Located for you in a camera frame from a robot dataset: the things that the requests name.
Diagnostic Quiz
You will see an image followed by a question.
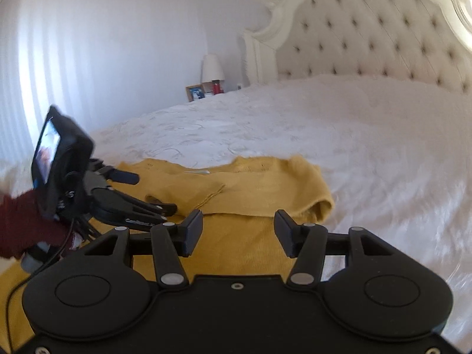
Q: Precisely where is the wooden photo frame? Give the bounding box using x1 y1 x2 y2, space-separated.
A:
185 84 206 103

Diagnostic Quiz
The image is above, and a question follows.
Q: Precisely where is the black cable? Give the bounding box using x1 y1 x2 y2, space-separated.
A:
4 221 76 353

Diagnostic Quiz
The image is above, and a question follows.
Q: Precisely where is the white table lamp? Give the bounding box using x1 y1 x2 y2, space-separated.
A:
201 53 225 82

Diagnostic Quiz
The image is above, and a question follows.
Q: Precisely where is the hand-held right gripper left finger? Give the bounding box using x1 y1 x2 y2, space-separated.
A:
76 209 204 289

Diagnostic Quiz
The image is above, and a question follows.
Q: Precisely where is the person's left forearm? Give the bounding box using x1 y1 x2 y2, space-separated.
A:
0 188 76 260

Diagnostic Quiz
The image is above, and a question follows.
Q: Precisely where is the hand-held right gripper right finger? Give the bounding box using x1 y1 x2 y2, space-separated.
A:
275 209 397 289

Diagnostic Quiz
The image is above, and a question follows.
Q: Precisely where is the yellow knit sweater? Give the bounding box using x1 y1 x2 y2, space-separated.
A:
0 157 335 353

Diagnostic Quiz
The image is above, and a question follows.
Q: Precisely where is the white curtain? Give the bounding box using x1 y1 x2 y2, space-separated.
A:
0 0 200 166

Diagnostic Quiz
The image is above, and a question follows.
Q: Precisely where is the white bedspread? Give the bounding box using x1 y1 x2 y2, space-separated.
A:
0 74 472 340

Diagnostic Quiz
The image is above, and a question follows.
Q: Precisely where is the cream tufted bed headboard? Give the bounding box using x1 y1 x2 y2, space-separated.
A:
241 0 472 94

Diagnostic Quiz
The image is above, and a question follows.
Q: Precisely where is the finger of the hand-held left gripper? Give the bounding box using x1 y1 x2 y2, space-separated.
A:
98 166 140 186
92 188 178 229

